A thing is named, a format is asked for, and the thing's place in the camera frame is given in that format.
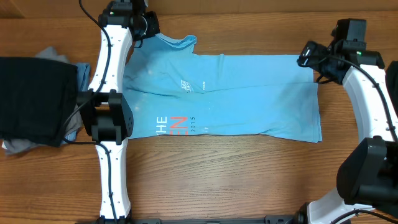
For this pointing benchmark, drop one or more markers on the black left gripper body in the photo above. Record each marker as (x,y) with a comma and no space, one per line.
(150,26)

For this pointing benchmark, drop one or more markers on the light blue printed t-shirt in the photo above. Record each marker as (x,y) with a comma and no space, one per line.
(173,91)

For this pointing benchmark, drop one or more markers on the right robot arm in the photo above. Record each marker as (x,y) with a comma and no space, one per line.
(366,181)

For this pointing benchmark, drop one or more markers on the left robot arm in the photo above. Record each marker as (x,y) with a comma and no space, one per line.
(106,115)

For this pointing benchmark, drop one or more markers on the black t-shirt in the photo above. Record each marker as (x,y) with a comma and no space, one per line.
(392,84)

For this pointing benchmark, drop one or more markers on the folded grey garment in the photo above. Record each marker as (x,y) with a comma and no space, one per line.
(43,130)

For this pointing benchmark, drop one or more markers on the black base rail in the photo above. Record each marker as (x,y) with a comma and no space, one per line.
(268,219)

